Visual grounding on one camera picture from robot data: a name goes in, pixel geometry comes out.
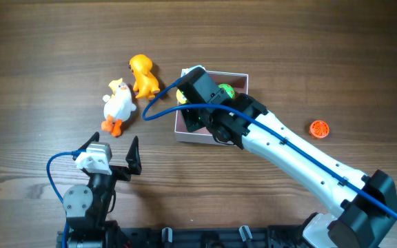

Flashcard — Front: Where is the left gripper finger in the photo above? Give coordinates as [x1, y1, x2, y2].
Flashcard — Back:
[72, 132, 99, 161]
[125, 136, 142, 175]

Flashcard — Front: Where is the wooden rattle drum toy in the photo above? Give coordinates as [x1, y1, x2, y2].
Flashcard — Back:
[176, 90, 187, 105]

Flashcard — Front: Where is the green patterned ball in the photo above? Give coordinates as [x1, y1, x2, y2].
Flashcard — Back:
[218, 83, 236, 99]

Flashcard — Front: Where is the white plush duck toy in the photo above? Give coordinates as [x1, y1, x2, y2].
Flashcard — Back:
[101, 78, 136, 137]

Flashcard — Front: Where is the orange plastic dinosaur toy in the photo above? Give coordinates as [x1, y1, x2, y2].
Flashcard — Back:
[128, 54, 160, 101]

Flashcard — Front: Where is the orange ribbed round toy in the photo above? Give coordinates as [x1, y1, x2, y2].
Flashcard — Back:
[309, 120, 329, 139]

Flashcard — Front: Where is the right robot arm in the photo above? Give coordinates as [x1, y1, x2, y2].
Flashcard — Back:
[176, 65, 397, 247]

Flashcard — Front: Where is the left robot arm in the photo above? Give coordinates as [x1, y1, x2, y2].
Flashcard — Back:
[61, 132, 142, 247]

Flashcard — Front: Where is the white cardboard box pink interior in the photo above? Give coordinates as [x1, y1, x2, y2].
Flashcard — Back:
[174, 70, 249, 145]

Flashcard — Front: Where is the right blue cable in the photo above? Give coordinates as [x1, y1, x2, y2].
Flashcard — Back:
[141, 77, 397, 240]

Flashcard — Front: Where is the blue cable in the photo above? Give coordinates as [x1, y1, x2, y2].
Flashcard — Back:
[45, 149, 86, 248]
[141, 77, 397, 240]

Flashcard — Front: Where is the left blue cable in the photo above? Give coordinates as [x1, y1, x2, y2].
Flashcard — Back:
[45, 149, 86, 248]

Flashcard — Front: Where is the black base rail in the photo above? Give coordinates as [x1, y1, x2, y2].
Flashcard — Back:
[56, 225, 309, 248]

